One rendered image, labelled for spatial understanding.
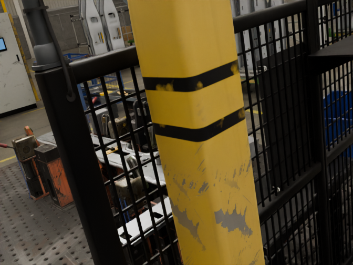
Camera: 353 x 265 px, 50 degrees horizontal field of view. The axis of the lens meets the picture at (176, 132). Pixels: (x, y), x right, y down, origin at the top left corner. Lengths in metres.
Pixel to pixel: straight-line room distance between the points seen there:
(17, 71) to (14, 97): 0.55
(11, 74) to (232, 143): 8.09
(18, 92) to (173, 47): 8.14
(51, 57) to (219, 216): 0.29
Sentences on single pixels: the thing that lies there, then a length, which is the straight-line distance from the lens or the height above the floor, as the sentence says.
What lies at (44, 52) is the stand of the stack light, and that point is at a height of 1.57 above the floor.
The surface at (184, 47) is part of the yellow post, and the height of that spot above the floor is 1.54.
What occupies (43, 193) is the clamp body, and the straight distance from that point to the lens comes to 2.28.
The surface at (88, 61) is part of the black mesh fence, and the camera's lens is 0.48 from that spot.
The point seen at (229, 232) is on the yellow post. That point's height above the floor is 1.28.
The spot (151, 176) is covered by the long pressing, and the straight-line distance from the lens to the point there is 1.42.
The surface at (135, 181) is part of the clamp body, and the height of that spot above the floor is 1.04.
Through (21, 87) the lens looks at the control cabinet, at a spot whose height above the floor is 0.51.
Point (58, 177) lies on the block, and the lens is 2.00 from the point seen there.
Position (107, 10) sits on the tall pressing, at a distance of 10.90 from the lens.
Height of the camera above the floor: 1.60
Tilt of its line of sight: 19 degrees down
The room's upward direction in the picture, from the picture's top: 11 degrees counter-clockwise
